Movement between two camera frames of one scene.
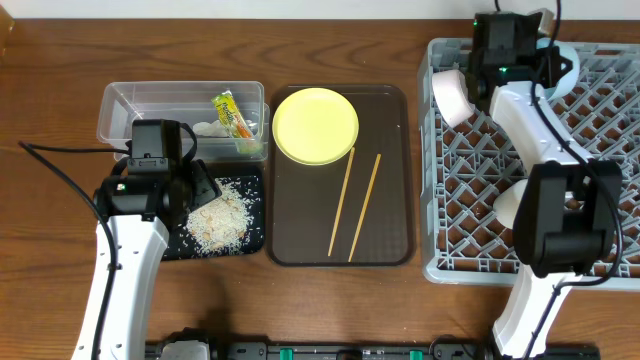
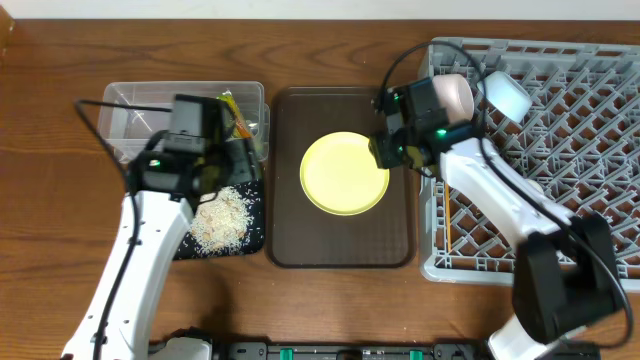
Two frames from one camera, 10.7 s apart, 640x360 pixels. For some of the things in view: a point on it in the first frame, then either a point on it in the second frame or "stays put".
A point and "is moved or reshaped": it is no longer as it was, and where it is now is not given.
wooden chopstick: [350, 163] → [448, 215]
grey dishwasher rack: [465, 166] stays put
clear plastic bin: [229, 119] stays put
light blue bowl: [566, 80] is moved or reshaped
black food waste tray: [232, 223] stays put
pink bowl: [451, 96] stays put
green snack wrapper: [230, 116] stays put
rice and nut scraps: [222, 226] stays put
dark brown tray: [303, 198] stays put
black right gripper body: [558, 64] → [382, 151]
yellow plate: [315, 126] → [339, 173]
